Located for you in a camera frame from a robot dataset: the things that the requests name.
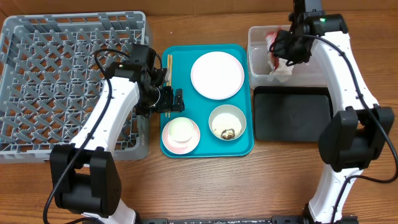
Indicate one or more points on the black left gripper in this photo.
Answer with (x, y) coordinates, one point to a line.
(166, 104)

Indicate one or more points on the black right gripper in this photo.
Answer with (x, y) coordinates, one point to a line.
(277, 51)

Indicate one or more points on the white napkin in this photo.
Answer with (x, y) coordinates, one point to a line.
(280, 69)

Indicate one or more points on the white ceramic cup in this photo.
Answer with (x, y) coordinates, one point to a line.
(180, 129)

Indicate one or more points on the red snack wrapper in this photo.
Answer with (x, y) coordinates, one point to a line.
(273, 56)

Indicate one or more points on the white rice grains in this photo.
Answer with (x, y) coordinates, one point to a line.
(226, 121)

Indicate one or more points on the grey-green ceramic bowl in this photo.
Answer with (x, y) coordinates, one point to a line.
(232, 110)

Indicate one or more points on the brown food scrap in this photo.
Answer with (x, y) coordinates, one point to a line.
(228, 134)

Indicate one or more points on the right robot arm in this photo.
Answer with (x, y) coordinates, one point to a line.
(359, 127)

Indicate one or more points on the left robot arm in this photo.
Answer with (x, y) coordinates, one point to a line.
(84, 174)

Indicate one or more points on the clear plastic waste bin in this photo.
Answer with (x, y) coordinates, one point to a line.
(303, 74)

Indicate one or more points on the teal plastic tray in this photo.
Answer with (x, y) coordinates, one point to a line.
(198, 108)

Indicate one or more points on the small pink saucer plate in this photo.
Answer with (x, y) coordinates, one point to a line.
(181, 148)

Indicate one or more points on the right wooden chopstick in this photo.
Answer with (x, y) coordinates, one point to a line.
(170, 60)

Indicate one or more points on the wooden chopstick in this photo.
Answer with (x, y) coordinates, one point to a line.
(170, 60)
(167, 78)

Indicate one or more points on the large white round plate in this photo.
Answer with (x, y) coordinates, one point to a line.
(217, 75)

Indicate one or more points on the left wooden chopstick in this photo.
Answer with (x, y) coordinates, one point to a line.
(167, 78)

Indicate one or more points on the black rectangular tray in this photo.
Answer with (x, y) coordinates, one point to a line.
(291, 113)

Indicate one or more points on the grey plastic dish rack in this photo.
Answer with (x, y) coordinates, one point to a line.
(51, 75)

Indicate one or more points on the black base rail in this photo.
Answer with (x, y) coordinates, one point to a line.
(273, 220)

